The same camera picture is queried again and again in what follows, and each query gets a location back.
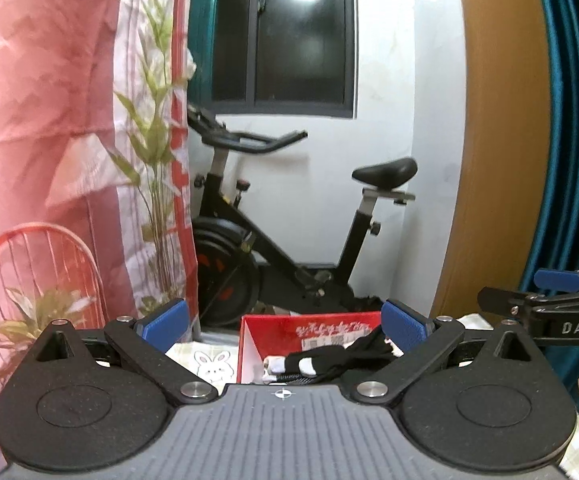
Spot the green checked bunny tablecloth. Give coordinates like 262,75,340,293
166,341,238,393

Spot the black white fabric item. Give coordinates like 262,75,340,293
261,326,398,385

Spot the red strawberry cardboard box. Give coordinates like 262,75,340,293
237,312,381,384

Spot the black exercise bike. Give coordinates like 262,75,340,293
187,103,419,330

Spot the red floral curtain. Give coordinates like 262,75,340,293
0,0,198,471

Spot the dark framed window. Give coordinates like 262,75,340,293
188,0,357,118

